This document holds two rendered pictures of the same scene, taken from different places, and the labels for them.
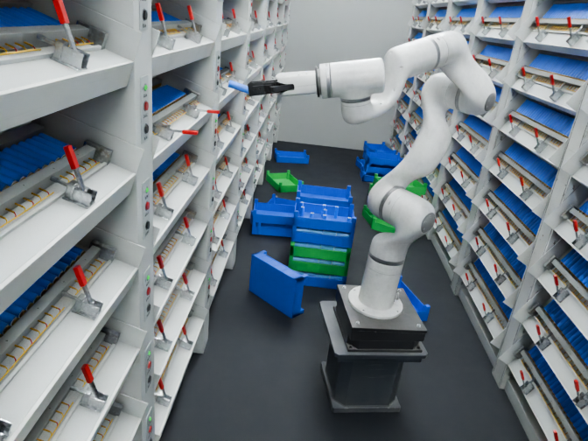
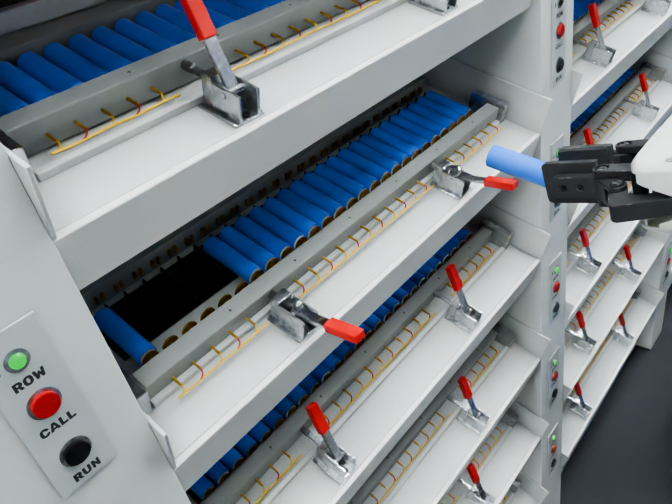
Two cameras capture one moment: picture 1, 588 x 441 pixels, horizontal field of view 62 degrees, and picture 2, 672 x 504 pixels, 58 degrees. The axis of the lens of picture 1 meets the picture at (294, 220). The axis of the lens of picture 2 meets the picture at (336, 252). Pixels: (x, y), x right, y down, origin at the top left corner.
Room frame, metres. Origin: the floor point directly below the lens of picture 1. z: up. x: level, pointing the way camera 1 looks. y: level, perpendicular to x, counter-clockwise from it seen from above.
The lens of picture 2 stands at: (0.87, -0.02, 1.31)
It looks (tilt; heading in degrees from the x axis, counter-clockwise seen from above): 33 degrees down; 47
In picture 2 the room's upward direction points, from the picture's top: 13 degrees counter-clockwise
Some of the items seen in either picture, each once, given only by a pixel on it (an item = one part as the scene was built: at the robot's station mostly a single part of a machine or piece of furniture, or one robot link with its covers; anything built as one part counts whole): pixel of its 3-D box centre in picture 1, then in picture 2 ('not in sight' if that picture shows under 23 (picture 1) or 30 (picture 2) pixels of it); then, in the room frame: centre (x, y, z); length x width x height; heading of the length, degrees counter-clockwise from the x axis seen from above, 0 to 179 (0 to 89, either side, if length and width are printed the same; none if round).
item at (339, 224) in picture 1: (324, 214); not in sight; (2.29, -0.15, 0.36); 0.30 x 0.20 x 0.08; 90
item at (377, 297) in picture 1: (380, 280); not in sight; (1.47, -0.32, 0.47); 0.19 x 0.19 x 0.18
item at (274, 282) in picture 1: (277, 283); not in sight; (2.01, 0.04, 0.10); 0.30 x 0.08 x 0.20; 48
